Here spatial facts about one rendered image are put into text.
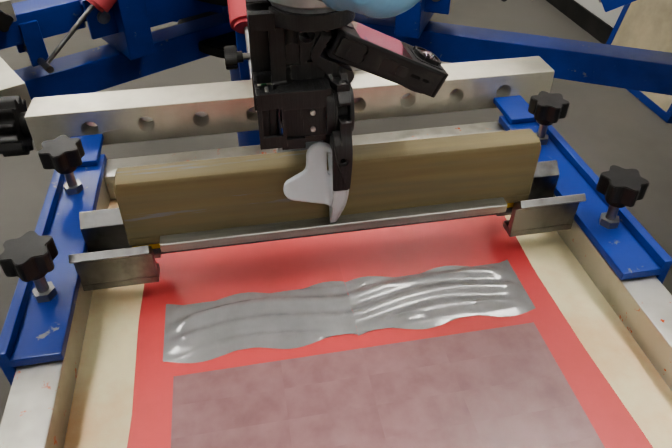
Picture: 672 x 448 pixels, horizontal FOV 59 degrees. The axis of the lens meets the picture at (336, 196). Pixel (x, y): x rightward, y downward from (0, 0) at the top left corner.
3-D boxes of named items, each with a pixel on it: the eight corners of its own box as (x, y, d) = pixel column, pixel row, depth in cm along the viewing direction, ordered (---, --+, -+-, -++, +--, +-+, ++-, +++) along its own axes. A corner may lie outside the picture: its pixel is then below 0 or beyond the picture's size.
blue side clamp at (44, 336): (80, 396, 53) (58, 346, 48) (21, 405, 52) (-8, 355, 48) (116, 193, 76) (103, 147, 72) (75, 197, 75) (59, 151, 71)
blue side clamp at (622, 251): (650, 310, 61) (674, 260, 56) (605, 316, 60) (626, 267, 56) (525, 149, 84) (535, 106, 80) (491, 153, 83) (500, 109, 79)
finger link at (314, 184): (284, 225, 58) (277, 137, 54) (344, 218, 59) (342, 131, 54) (288, 242, 55) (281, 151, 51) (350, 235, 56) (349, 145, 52)
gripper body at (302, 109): (255, 114, 57) (243, -14, 49) (343, 106, 58) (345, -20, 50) (261, 158, 51) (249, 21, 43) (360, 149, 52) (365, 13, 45)
